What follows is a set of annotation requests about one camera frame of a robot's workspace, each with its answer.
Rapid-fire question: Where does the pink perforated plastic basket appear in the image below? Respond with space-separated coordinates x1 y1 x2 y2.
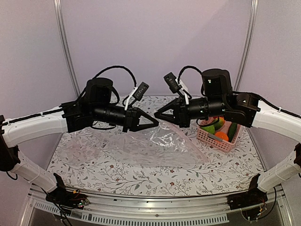
197 124 241 153

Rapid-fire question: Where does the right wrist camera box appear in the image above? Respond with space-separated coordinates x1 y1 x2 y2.
164 72 181 94

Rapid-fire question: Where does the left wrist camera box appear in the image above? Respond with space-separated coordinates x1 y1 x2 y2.
133 82 149 101

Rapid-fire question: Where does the floral patterned table mat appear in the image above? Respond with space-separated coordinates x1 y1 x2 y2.
46 95 265 196

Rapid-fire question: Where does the green toy apple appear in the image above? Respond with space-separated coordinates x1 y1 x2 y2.
201 125 215 134

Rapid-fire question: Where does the dark green toy cucumber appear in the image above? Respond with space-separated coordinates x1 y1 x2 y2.
227 122 238 143

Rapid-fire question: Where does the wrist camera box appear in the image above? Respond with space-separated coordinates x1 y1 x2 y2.
164 72 181 94
133 82 149 101

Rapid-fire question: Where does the clear zip top bag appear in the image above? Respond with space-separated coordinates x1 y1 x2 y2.
56 121 209 167

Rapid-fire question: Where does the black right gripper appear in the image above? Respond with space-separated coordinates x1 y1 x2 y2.
154 95 226 128

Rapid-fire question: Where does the aluminium front frame rail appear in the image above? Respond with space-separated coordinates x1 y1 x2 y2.
20 186 295 226

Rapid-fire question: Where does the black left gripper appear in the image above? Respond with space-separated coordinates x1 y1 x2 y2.
92 104 159 133

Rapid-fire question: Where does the green yellow toy mango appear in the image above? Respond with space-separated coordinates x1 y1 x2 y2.
213 117 225 131

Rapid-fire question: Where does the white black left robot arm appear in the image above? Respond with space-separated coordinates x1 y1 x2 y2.
0 78 159 209

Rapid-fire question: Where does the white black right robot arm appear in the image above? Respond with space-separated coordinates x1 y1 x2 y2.
154 69 301 210

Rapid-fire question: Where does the orange toy fruit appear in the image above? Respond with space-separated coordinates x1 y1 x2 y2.
215 131 229 141

